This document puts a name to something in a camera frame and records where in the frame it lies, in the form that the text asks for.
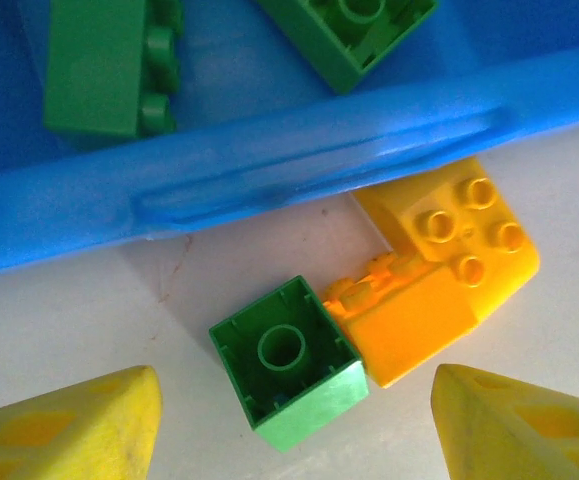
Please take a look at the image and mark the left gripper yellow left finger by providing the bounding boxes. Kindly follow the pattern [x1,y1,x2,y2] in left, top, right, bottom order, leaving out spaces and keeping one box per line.
[0,365,163,480]

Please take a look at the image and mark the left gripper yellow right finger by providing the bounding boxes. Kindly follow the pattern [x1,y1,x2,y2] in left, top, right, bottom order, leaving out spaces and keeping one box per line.
[429,363,579,480]

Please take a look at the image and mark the long green lego brick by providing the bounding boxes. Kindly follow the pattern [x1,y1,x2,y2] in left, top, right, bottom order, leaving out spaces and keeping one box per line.
[42,0,179,138]

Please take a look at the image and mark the yellow curved lego brick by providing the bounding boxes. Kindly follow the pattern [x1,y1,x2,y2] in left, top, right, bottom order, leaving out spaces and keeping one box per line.
[351,156,541,324]
[320,252,480,389]

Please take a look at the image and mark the small green square lego brick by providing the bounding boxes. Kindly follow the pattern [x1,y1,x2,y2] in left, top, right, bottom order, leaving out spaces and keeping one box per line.
[208,275,371,454]

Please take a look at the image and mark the blue plastic bin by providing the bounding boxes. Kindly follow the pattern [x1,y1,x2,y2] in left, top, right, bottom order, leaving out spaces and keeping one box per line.
[0,0,579,282]

